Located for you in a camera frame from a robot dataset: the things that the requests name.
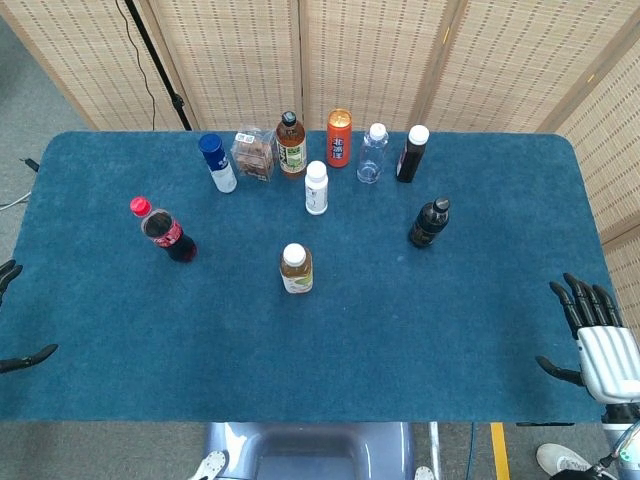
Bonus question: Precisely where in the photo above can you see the clear plastic snack box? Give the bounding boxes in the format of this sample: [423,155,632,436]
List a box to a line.
[230,128,278,183]

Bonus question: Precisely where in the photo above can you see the thin black hanging cable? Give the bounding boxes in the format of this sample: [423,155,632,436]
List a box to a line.
[114,0,158,132]

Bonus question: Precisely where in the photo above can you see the white bottle with blue cap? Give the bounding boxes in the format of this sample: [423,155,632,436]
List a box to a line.
[197,133,238,194]

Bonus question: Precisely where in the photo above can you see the green tea bottle white cap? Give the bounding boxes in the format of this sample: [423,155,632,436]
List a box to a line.
[278,242,315,295]

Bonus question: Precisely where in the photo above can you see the cola bottle with red cap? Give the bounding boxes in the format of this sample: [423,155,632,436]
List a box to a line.
[129,196,198,264]

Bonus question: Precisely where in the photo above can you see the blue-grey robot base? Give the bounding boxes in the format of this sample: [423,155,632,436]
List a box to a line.
[202,422,416,480]

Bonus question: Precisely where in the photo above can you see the black tripod pole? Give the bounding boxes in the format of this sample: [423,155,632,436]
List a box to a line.
[123,0,194,132]

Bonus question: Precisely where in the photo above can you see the clear water bottle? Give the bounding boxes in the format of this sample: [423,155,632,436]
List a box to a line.
[356,122,390,185]

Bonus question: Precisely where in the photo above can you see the white floor cable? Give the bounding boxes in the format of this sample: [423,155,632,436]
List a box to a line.
[0,191,30,212]

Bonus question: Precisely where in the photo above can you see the bamboo folding screen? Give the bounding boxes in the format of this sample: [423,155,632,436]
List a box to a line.
[0,0,640,347]

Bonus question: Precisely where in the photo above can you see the green-label tea bottle, black cap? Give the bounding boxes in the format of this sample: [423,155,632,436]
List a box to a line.
[275,110,307,179]

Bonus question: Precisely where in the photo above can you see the dark juice bottle, white cap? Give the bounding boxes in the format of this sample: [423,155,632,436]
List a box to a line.
[395,124,431,184]

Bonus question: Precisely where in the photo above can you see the right black-fingered robot hand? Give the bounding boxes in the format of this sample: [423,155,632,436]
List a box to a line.
[535,272,640,404]

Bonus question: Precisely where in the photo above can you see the white table leg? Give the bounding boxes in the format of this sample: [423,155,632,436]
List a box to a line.
[427,422,444,480]

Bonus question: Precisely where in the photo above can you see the blue table cloth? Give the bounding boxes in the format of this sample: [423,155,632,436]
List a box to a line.
[0,130,609,425]

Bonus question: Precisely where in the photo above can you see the white shoe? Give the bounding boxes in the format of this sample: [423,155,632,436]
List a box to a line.
[536,443,592,477]

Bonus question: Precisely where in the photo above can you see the orange drink can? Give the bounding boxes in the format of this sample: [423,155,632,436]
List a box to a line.
[326,108,354,169]

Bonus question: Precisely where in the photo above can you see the blue floor cable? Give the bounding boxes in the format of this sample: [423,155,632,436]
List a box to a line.
[462,422,475,480]

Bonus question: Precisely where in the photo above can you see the left black-fingered robot hand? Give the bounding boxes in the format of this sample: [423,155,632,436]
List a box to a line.
[0,258,60,374]

